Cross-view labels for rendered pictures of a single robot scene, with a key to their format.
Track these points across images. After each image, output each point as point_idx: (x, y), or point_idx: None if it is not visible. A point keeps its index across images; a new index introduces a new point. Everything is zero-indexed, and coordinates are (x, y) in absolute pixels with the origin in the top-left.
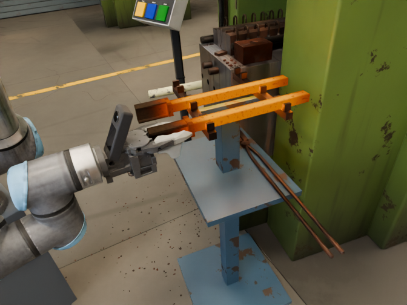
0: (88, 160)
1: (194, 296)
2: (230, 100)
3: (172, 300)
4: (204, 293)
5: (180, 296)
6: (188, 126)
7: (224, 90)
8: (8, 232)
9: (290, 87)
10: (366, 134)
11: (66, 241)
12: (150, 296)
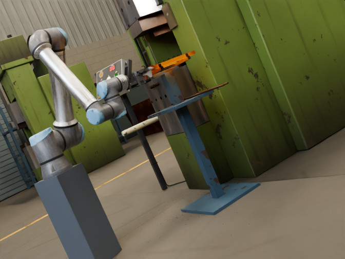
0: (121, 75)
1: (198, 209)
2: None
3: (186, 219)
4: (205, 206)
5: (190, 216)
6: (151, 66)
7: None
8: (102, 104)
9: (195, 71)
10: (242, 75)
11: (121, 111)
12: (171, 225)
